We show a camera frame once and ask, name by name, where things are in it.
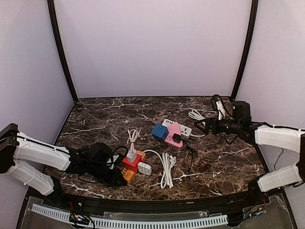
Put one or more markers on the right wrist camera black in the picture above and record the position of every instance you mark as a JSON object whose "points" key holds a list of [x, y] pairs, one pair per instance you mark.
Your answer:
{"points": [[241, 110]]}

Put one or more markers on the black frame right post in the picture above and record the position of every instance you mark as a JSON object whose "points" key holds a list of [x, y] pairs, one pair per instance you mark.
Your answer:
{"points": [[246, 49]]}

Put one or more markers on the red cube socket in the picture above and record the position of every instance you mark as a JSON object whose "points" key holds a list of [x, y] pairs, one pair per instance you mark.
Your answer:
{"points": [[134, 165]]}

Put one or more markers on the blue cube socket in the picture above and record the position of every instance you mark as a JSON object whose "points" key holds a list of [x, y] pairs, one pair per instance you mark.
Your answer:
{"points": [[160, 132]]}

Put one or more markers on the black frame post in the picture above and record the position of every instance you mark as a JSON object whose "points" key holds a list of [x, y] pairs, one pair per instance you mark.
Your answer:
{"points": [[60, 49], [246, 49]]}

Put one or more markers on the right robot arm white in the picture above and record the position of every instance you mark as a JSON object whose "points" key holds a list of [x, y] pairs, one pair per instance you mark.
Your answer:
{"points": [[263, 134]]}

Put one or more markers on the black TP-Link adapter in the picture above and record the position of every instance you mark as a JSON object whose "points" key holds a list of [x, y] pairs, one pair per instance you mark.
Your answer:
{"points": [[177, 138]]}

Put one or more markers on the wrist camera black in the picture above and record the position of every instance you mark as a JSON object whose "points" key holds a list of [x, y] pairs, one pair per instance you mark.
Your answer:
{"points": [[241, 110], [101, 152]]}

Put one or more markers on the black frame left post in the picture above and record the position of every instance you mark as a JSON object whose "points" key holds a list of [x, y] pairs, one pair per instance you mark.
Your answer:
{"points": [[60, 49]]}

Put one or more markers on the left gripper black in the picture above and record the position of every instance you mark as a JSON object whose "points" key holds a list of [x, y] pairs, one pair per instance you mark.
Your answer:
{"points": [[110, 175]]}

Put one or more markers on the white slotted cable duct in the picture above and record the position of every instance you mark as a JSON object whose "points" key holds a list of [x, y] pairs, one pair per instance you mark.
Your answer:
{"points": [[122, 222]]}

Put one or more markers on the white two-pin adapter plug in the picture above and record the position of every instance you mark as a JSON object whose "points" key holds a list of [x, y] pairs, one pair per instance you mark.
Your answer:
{"points": [[144, 168]]}

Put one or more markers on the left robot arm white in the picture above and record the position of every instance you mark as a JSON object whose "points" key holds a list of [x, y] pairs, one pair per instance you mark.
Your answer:
{"points": [[16, 149]]}

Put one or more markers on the orange power strip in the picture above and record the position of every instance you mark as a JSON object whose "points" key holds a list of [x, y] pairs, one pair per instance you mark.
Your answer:
{"points": [[129, 175]]}

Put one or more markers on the pink triangular power strip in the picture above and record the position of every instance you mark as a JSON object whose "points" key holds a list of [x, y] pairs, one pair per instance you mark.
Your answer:
{"points": [[174, 128]]}

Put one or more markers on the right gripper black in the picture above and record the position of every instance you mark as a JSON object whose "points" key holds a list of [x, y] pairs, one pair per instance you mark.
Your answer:
{"points": [[210, 126]]}

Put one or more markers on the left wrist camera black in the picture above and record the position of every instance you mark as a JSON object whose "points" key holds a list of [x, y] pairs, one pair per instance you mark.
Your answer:
{"points": [[101, 152]]}

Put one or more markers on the white USB charger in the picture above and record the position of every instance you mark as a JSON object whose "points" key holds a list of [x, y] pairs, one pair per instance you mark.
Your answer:
{"points": [[131, 156]]}

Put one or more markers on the white power strip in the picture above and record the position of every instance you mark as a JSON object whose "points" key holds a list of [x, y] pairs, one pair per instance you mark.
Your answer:
{"points": [[185, 131]]}

